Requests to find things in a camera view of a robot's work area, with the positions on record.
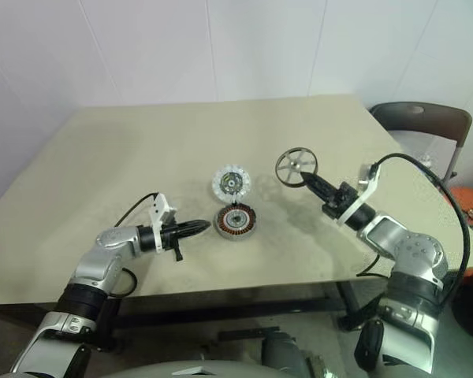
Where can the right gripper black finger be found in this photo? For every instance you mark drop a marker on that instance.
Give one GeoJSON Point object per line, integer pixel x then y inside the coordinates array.
{"type": "Point", "coordinates": [321, 183]}
{"type": "Point", "coordinates": [315, 189]}

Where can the black table leg frame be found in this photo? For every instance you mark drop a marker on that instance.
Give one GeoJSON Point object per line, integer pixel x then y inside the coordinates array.
{"type": "Point", "coordinates": [354, 311]}

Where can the black folding chair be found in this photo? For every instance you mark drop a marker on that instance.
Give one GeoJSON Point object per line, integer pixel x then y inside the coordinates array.
{"type": "Point", "coordinates": [421, 114]}

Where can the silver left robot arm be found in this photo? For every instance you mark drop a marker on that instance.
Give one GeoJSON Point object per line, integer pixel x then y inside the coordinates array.
{"type": "Point", "coordinates": [94, 267]}

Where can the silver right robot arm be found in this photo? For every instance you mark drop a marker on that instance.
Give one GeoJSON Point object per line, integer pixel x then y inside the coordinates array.
{"type": "Point", "coordinates": [410, 252]}

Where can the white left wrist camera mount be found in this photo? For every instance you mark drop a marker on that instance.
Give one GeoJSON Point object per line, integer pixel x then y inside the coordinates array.
{"type": "Point", "coordinates": [161, 206]}

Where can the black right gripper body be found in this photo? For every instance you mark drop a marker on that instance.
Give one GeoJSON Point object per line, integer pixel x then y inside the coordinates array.
{"type": "Point", "coordinates": [341, 199]}

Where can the spoked metal rotor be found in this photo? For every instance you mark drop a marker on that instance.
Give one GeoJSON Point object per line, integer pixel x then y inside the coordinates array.
{"type": "Point", "coordinates": [287, 165]}

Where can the dark rounded shape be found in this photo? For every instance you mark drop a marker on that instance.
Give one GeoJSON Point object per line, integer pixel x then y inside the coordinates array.
{"type": "Point", "coordinates": [280, 354]}

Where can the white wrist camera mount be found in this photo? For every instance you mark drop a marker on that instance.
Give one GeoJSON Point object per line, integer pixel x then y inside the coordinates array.
{"type": "Point", "coordinates": [368, 181]}
{"type": "Point", "coordinates": [161, 206]}

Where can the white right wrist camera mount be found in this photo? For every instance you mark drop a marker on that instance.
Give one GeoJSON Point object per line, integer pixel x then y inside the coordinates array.
{"type": "Point", "coordinates": [368, 181]}

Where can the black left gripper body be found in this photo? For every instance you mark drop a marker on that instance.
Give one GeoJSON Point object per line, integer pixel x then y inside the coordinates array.
{"type": "Point", "coordinates": [170, 236]}

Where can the orange stool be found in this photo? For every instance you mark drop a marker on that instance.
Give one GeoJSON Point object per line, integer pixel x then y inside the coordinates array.
{"type": "Point", "coordinates": [463, 201]}

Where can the motor stator with copper windings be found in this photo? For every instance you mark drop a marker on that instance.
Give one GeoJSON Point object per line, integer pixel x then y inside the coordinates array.
{"type": "Point", "coordinates": [235, 222]}

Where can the round grey motor lid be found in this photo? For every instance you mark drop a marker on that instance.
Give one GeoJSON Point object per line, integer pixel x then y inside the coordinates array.
{"type": "Point", "coordinates": [232, 184]}

